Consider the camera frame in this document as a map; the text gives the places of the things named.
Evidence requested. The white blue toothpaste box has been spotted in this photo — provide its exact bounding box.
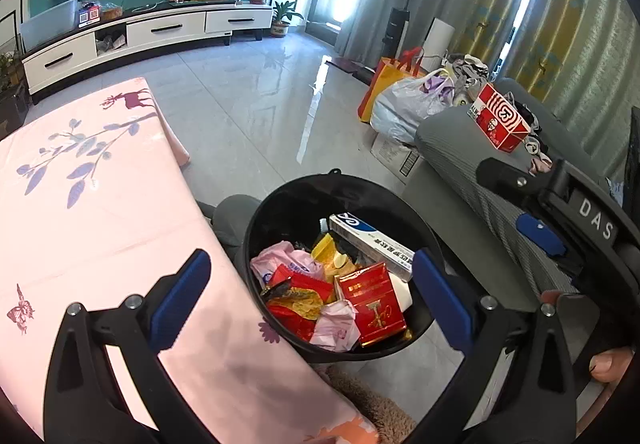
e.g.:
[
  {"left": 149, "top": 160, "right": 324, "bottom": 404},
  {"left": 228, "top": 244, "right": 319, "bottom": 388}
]
[{"left": 328, "top": 212, "right": 414, "bottom": 283}]

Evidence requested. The red cigarette box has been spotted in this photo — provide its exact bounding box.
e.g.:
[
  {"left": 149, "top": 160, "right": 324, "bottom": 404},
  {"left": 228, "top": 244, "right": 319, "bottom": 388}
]
[{"left": 335, "top": 262, "right": 407, "bottom": 346}]

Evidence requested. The white tissue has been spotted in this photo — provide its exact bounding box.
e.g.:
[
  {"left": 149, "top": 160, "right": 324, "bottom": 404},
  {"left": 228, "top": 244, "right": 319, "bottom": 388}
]
[{"left": 309, "top": 300, "right": 360, "bottom": 353}]

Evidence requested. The yellow snack bag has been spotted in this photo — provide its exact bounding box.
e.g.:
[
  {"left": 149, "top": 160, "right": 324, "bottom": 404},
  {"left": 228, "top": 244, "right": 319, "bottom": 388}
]
[{"left": 311, "top": 233, "right": 357, "bottom": 284}]

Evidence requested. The pink plastic bag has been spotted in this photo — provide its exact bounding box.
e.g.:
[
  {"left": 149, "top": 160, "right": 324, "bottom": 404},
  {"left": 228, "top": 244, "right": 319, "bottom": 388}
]
[{"left": 250, "top": 241, "right": 324, "bottom": 286}]

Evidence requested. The red gold wrapper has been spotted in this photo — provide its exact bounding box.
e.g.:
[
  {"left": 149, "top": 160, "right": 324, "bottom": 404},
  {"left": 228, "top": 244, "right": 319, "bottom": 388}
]
[{"left": 260, "top": 264, "right": 335, "bottom": 342}]

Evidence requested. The black round trash bin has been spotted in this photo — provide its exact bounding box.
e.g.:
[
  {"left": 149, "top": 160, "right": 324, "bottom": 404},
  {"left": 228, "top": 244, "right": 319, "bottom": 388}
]
[{"left": 242, "top": 170, "right": 444, "bottom": 364}]

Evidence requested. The person's right hand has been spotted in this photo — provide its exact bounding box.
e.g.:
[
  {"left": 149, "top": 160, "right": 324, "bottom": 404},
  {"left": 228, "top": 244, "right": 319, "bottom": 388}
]
[{"left": 540, "top": 290, "right": 634, "bottom": 394}]

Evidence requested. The grey sofa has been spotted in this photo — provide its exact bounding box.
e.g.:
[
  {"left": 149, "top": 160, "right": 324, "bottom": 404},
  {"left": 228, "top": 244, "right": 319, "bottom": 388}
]
[{"left": 402, "top": 79, "right": 639, "bottom": 315}]

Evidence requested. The red white carton box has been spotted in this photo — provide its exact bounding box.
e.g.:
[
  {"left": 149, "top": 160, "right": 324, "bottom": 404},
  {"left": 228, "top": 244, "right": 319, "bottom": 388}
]
[{"left": 468, "top": 82, "right": 530, "bottom": 153}]

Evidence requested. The brown fuzzy rug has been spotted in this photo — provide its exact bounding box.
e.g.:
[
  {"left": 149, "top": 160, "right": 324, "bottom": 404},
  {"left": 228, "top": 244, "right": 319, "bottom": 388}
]
[{"left": 314, "top": 365, "right": 416, "bottom": 444}]

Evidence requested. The white purple plastic bag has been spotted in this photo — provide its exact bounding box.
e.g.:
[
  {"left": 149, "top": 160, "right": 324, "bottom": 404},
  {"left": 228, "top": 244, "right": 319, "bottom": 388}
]
[{"left": 370, "top": 68, "right": 454, "bottom": 145}]

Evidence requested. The grey yellow curtain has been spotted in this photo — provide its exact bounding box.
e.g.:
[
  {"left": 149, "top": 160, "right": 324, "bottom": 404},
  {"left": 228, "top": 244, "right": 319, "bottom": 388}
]
[{"left": 336, "top": 0, "right": 639, "bottom": 179}]

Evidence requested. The orange red shopping bag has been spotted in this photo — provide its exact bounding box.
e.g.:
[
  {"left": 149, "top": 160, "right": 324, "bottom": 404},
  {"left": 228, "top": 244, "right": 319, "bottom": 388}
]
[{"left": 357, "top": 47, "right": 424, "bottom": 123}]

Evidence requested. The pink patterned tablecloth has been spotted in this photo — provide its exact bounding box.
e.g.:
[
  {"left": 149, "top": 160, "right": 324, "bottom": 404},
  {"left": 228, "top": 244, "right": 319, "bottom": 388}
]
[{"left": 1, "top": 77, "right": 378, "bottom": 443}]

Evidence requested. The upright vacuum cleaner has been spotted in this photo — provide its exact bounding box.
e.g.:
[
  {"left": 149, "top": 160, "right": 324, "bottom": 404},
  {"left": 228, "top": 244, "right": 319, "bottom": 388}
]
[{"left": 382, "top": 0, "right": 410, "bottom": 59}]

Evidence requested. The potted green plant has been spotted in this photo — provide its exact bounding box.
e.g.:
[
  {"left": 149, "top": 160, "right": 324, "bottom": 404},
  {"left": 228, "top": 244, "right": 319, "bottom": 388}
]
[{"left": 270, "top": 0, "right": 304, "bottom": 38}]

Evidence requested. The white TV cabinet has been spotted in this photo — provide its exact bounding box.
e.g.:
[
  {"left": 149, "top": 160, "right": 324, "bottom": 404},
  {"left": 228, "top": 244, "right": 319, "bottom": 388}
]
[{"left": 23, "top": 4, "right": 272, "bottom": 99}]

